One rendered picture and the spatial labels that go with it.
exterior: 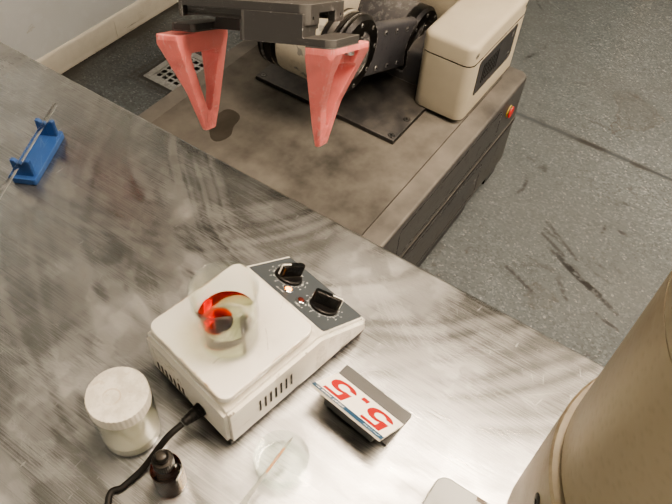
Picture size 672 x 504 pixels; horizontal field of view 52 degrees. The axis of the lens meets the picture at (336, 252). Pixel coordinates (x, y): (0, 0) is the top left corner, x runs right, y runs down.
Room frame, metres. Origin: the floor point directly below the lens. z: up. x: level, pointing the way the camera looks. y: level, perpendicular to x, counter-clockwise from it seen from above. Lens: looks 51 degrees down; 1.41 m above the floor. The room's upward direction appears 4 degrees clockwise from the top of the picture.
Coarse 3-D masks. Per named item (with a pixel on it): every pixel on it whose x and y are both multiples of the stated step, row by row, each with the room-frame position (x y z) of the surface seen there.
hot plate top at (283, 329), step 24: (264, 288) 0.42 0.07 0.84; (168, 312) 0.38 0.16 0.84; (264, 312) 0.39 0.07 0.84; (288, 312) 0.39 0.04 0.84; (168, 336) 0.35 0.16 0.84; (192, 336) 0.35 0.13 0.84; (264, 336) 0.36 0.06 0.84; (288, 336) 0.36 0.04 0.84; (192, 360) 0.33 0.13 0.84; (216, 360) 0.33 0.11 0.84; (240, 360) 0.33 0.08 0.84; (264, 360) 0.33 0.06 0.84; (216, 384) 0.30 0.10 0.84; (240, 384) 0.30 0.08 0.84
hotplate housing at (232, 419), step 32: (288, 256) 0.51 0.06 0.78; (352, 320) 0.42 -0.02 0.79; (160, 352) 0.35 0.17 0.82; (320, 352) 0.37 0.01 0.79; (192, 384) 0.31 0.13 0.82; (256, 384) 0.32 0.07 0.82; (288, 384) 0.34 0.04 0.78; (192, 416) 0.29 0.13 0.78; (224, 416) 0.28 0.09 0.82; (256, 416) 0.30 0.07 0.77
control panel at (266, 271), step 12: (264, 264) 0.47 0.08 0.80; (276, 264) 0.48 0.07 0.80; (264, 276) 0.45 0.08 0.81; (312, 276) 0.48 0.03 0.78; (276, 288) 0.44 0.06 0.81; (300, 288) 0.45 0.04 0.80; (312, 288) 0.46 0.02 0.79; (324, 288) 0.46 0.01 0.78; (288, 300) 0.42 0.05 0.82; (312, 312) 0.41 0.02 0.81; (348, 312) 0.43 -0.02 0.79; (324, 324) 0.40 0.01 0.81; (336, 324) 0.40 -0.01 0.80
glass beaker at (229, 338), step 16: (208, 272) 0.38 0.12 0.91; (224, 272) 0.38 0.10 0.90; (240, 272) 0.38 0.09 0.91; (192, 288) 0.36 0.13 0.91; (208, 288) 0.38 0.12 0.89; (224, 288) 0.38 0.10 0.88; (240, 288) 0.38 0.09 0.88; (256, 288) 0.36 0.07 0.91; (192, 304) 0.34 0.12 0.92; (256, 304) 0.35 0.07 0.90; (208, 320) 0.33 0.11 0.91; (224, 320) 0.33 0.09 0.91; (240, 320) 0.33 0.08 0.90; (256, 320) 0.35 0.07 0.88; (208, 336) 0.33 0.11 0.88; (224, 336) 0.33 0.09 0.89; (240, 336) 0.33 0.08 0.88; (256, 336) 0.35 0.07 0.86; (208, 352) 0.33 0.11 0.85; (224, 352) 0.33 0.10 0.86; (240, 352) 0.33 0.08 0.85
